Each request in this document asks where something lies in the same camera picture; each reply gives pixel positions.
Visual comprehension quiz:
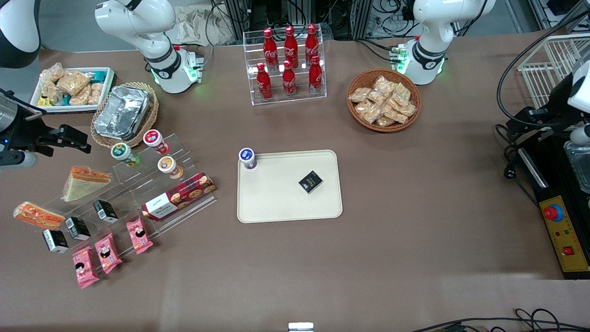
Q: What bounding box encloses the clear plastic container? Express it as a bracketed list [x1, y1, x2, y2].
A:
[563, 141, 590, 194]

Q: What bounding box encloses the small black drink carton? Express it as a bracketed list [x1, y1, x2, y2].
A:
[42, 229, 70, 254]
[65, 217, 91, 241]
[93, 200, 118, 224]

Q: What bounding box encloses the round brown wicker basket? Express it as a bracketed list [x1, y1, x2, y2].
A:
[347, 68, 422, 133]

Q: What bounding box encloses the white rectangular plastic bin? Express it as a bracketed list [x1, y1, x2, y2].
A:
[29, 67, 116, 114]

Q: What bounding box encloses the wrapped triangle sandwich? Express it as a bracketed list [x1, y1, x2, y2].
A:
[62, 166, 112, 202]

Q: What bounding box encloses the pink snack packet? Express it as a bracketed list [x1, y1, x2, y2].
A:
[126, 216, 153, 255]
[72, 246, 100, 290]
[94, 233, 123, 275]

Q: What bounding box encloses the black equipment base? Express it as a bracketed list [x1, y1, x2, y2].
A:
[516, 134, 590, 280]

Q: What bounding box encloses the black cable bundle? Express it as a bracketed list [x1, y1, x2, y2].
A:
[410, 308, 590, 332]

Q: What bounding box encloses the orange filling sandwich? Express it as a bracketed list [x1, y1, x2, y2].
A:
[13, 201, 66, 231]

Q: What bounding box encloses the silver foil container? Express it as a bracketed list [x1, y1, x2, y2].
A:
[94, 85, 153, 141]

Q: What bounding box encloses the flat woven wicker basket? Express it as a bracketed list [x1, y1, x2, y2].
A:
[90, 82, 159, 148]

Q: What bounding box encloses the beige plastic tray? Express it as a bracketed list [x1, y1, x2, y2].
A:
[237, 149, 343, 224]

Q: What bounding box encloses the small black gold-print box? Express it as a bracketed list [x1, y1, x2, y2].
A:
[298, 170, 323, 195]

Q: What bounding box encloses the blue lid yogurt cup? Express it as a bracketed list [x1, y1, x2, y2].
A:
[238, 148, 257, 170]

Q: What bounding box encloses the white wire basket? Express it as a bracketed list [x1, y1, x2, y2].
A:
[517, 33, 590, 109]

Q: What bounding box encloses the clear acrylic bottle rack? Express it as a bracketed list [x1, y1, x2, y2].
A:
[243, 25, 327, 107]

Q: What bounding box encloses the yellow emergency stop box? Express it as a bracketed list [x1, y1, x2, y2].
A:
[538, 195, 590, 273]

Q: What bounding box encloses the red lid cup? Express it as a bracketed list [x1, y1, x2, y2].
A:
[143, 129, 170, 155]

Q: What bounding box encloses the long black looping cable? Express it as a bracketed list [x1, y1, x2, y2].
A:
[496, 9, 590, 130]

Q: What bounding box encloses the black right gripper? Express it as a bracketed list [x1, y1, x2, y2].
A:
[13, 118, 92, 156]

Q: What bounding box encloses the red cola bottle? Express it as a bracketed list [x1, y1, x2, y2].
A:
[282, 60, 297, 98]
[256, 63, 272, 101]
[308, 55, 323, 95]
[263, 28, 279, 71]
[305, 24, 320, 63]
[283, 25, 299, 65]

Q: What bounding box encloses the clear acrylic stepped stand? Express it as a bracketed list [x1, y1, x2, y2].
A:
[30, 133, 218, 257]

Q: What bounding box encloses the green lid cup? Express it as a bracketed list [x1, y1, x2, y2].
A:
[111, 142, 141, 168]

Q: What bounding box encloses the black plug cable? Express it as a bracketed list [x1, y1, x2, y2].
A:
[495, 124, 541, 208]

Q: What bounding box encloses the red plaid cookie box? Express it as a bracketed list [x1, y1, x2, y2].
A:
[141, 172, 217, 222]

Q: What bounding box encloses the crumpled beige cloth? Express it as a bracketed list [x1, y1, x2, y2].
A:
[166, 5, 232, 47]

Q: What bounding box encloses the orange lid cup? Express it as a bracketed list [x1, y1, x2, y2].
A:
[158, 156, 183, 180]

